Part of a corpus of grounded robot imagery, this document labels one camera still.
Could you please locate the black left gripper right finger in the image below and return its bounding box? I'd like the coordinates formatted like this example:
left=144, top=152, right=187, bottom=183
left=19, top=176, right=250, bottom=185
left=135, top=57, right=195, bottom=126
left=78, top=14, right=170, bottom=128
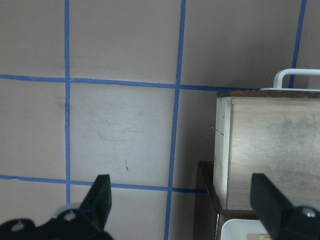
left=250, top=173, right=294, bottom=239

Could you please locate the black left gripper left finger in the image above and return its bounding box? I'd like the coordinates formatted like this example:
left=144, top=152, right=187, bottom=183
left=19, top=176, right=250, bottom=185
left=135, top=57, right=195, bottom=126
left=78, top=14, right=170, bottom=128
left=79, top=174, right=112, bottom=229

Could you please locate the white plastic tray box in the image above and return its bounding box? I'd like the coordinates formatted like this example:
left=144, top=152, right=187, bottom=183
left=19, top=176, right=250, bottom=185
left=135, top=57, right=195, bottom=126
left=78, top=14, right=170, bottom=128
left=220, top=218, right=272, bottom=240

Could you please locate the dark brown wooden cabinet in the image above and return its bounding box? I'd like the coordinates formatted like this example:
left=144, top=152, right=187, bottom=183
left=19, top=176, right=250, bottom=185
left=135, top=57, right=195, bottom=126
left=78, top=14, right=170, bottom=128
left=193, top=161, right=257, bottom=240

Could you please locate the wooden drawer with white handle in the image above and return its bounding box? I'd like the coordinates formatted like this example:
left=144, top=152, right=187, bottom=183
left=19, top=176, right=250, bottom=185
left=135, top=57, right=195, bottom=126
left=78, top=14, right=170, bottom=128
left=213, top=68, right=320, bottom=210

